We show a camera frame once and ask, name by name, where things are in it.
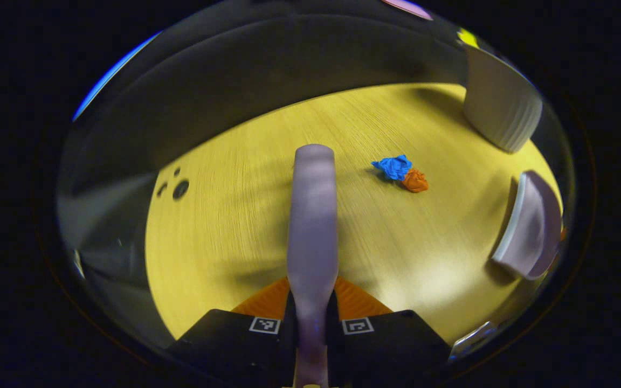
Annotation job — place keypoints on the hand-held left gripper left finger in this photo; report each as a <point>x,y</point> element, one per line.
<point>224,339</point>

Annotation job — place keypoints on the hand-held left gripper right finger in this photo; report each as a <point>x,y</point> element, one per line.
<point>386,345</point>

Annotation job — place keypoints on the pale pink small broom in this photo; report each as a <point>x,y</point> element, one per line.
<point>313,226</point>

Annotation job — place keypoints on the orange paper trash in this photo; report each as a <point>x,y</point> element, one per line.
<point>415,181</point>

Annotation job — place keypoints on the blue paper trash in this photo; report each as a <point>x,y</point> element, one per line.
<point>394,167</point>

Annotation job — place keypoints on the pale pink dustpan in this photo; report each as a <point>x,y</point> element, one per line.
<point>531,231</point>

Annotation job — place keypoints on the grey ribbed garbage bin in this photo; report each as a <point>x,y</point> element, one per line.
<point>502,102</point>

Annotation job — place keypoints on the yellow wooden desktop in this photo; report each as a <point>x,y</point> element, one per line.
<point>224,231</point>

